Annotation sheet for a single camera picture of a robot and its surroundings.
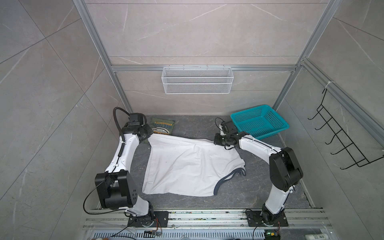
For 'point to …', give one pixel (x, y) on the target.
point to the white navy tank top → (180, 166)
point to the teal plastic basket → (259, 122)
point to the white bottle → (324, 236)
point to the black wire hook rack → (350, 151)
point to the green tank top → (162, 126)
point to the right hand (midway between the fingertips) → (214, 139)
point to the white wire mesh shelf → (197, 80)
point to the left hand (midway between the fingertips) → (147, 129)
